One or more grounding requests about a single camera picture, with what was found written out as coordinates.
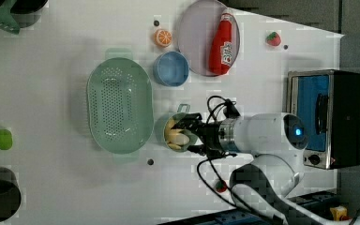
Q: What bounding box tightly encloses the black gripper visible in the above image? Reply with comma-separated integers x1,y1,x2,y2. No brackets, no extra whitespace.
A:
172,113,223,158

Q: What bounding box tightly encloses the yellow peeled toy banana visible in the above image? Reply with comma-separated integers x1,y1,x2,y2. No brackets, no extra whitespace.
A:
164,118,190,151

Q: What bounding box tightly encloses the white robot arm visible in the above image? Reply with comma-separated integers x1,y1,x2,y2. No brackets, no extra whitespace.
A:
173,112,360,225

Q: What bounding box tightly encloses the green mug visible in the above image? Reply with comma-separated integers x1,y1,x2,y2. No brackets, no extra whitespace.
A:
155,103,198,152

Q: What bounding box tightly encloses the toy strawberry near edge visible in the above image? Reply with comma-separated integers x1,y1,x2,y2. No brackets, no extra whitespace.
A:
215,180,228,193

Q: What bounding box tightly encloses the blue bowl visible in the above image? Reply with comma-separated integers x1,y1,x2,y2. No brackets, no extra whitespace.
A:
153,52,189,87

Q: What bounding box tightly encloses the red ketchup bottle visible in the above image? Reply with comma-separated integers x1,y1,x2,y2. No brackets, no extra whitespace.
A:
208,8,233,75

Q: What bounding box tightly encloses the green oval colander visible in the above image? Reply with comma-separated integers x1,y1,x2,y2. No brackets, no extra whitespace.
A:
86,48,154,164

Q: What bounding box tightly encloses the toy orange half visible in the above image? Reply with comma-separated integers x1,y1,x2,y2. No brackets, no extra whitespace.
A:
154,29,173,48

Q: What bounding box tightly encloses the lilac round plate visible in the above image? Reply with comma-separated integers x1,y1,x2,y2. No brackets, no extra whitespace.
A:
177,0,240,76

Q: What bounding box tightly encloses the toy strawberry near plate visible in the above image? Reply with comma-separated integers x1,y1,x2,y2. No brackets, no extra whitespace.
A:
265,32,281,47

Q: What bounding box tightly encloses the silver black toaster oven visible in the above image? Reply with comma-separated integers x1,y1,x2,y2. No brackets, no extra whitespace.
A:
287,69,360,170

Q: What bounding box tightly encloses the yellow red clamp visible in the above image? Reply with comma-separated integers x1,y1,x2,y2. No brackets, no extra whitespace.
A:
330,206,352,221

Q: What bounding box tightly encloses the green toy lime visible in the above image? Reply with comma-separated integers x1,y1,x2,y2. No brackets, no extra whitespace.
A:
0,129,13,150

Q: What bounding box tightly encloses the black pot top corner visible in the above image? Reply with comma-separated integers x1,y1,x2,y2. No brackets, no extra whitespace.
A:
0,0,48,28

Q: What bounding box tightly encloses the green slotted spatula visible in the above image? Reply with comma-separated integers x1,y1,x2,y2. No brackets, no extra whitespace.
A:
0,0,21,35

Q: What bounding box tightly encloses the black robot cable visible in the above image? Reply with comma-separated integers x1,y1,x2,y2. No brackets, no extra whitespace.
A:
196,95,282,225

